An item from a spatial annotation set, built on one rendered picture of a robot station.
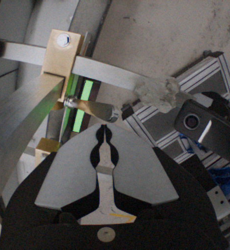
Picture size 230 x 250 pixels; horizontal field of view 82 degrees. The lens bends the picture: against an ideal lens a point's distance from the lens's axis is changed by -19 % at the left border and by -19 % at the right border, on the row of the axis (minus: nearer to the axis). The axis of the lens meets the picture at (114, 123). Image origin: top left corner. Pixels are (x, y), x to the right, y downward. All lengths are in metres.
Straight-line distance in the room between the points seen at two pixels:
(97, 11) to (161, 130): 0.90
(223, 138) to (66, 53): 0.25
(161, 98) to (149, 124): 0.81
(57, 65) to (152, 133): 0.94
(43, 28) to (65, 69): 0.30
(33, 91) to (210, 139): 0.23
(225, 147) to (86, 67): 0.24
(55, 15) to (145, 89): 0.38
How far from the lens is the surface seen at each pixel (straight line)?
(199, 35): 1.34
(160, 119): 1.09
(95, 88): 0.43
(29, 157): 0.42
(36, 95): 0.17
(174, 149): 1.28
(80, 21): 0.43
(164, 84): 0.27
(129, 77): 0.27
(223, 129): 0.22
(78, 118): 0.47
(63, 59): 0.26
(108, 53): 1.12
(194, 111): 0.21
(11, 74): 0.55
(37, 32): 0.54
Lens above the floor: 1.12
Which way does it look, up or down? 62 degrees down
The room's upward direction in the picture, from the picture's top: 173 degrees clockwise
